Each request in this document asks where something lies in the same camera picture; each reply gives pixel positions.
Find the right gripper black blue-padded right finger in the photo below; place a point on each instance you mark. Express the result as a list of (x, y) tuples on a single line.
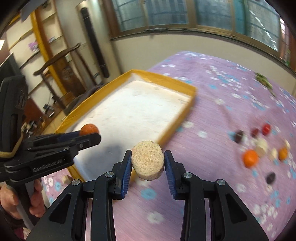
[(230, 218)]

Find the small orange tangerine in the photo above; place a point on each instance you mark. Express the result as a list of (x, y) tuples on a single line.
[(88, 129)]

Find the yellow-rimmed white foam tray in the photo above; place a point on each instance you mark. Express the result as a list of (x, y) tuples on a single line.
[(136, 106)]

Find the person's left hand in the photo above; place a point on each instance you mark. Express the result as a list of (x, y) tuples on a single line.
[(9, 201)]

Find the dark wooden chair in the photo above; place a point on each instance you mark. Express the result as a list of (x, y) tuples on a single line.
[(65, 73)]

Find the large beige sugarcane chunk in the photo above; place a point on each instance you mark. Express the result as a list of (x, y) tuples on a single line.
[(261, 147)]

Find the dark purple plum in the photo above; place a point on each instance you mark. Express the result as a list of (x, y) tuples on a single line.
[(238, 136)]

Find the dark wrinkled prune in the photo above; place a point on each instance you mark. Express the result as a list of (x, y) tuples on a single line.
[(270, 178)]

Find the red jujube date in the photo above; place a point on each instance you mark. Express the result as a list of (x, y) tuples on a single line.
[(254, 132)]

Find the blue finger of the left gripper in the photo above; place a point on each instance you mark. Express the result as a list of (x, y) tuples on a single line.
[(65, 137)]

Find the white standing air conditioner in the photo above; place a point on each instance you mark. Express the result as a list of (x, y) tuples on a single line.
[(96, 31)]

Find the small white sugarcane piece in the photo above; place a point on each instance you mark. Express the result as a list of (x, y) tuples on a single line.
[(287, 145)]

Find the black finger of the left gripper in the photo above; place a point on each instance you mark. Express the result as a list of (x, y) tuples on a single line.
[(81, 143)]

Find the large orange tangerine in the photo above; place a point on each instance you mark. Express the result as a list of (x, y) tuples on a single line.
[(250, 158)]

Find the green leafy vegetable bunch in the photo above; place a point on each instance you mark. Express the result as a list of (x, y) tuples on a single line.
[(263, 80)]

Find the window with metal grille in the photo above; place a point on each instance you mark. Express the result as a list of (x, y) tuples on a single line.
[(255, 23)]

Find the round beige sugarcane slice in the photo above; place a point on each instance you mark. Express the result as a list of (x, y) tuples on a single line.
[(148, 160)]

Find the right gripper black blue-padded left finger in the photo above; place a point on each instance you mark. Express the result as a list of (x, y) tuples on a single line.
[(66, 217)]

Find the red cherry tomato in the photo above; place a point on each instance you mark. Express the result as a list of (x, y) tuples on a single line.
[(266, 129)]

